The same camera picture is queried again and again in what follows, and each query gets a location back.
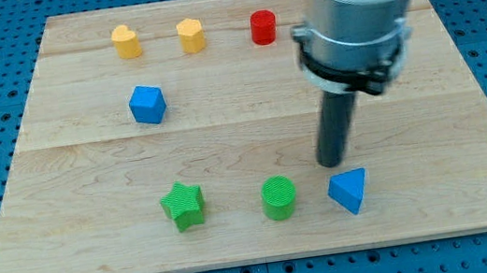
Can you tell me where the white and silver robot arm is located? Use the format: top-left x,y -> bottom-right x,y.
291,0 -> 410,95

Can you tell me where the blue cube block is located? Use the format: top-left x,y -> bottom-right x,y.
129,85 -> 167,124

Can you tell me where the blue triangle block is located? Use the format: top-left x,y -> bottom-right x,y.
327,168 -> 367,215

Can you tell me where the green cylinder block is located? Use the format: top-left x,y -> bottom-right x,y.
261,175 -> 296,221

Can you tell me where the light wooden board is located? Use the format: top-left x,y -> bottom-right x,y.
0,0 -> 487,273

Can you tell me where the green star block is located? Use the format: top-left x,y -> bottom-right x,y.
160,181 -> 205,233

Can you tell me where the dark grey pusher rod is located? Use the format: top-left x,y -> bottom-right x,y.
316,92 -> 356,167

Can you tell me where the yellow hexagon block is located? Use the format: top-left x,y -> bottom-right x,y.
177,18 -> 206,54

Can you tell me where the red cylinder block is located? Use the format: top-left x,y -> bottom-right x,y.
250,9 -> 277,46

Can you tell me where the yellow heart block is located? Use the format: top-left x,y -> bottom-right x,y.
110,24 -> 143,59

